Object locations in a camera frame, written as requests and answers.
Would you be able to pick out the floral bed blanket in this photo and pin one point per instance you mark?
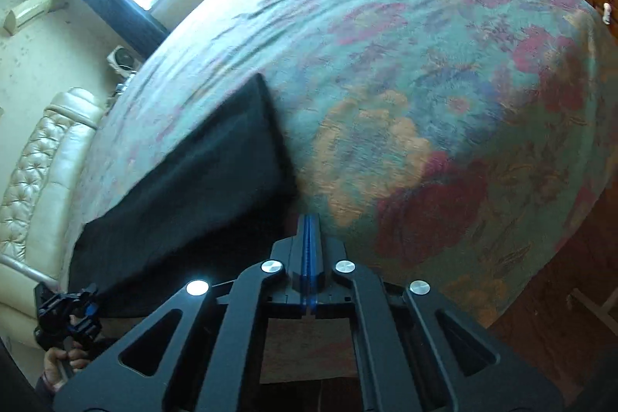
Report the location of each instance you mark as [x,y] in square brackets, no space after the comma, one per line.
[410,79]

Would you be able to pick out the cream tufted leather headboard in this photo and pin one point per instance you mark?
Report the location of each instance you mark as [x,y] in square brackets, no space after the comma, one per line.
[43,180]

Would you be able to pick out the cream wall unit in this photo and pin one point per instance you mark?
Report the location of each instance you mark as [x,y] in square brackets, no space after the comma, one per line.
[26,12]

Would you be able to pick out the black pants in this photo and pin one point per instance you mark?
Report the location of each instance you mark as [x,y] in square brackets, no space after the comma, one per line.
[203,190]

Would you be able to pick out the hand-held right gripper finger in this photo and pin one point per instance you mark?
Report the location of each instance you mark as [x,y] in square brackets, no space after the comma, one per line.
[315,257]
[303,257]

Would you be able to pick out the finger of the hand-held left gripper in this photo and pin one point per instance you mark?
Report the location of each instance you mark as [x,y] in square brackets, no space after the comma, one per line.
[87,315]

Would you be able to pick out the person's left hand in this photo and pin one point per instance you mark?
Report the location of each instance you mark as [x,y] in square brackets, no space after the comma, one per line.
[67,361]

